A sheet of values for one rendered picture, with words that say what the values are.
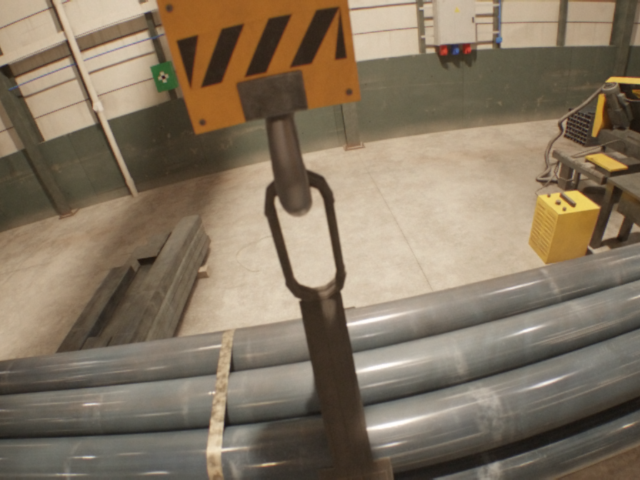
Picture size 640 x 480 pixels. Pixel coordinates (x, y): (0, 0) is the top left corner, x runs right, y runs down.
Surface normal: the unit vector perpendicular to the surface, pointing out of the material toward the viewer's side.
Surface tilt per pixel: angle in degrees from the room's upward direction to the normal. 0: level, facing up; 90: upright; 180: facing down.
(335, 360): 51
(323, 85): 90
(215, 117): 90
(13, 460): 11
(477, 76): 90
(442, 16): 90
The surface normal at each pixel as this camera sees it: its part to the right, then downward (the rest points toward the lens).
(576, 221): 0.06, 0.58
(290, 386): -0.10, -0.58
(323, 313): 0.00, -0.05
